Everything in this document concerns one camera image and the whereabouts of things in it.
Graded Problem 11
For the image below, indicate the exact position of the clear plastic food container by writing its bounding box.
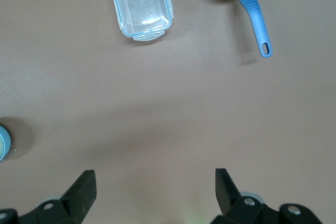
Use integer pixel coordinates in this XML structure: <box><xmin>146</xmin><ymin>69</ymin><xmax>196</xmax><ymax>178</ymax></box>
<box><xmin>107</xmin><ymin>0</ymin><xmax>175</xmax><ymax>42</ymax></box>

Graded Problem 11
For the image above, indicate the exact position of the blue bowl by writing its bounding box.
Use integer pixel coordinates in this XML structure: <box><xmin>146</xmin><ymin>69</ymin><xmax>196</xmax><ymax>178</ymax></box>
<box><xmin>0</xmin><ymin>125</ymin><xmax>13</xmax><ymax>162</ymax></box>

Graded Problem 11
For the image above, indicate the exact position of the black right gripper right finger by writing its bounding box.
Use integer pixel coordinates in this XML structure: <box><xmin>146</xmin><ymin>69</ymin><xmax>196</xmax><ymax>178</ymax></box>
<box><xmin>211</xmin><ymin>168</ymin><xmax>324</xmax><ymax>224</ymax></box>

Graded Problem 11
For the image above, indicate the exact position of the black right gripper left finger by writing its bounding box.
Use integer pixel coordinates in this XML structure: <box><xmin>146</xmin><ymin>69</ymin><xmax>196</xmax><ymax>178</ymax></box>
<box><xmin>0</xmin><ymin>169</ymin><xmax>97</xmax><ymax>224</ymax></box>

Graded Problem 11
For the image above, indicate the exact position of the black saucepan with blue handle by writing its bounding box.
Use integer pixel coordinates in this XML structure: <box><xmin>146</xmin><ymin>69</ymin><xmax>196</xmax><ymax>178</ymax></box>
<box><xmin>199</xmin><ymin>0</ymin><xmax>274</xmax><ymax>59</ymax></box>

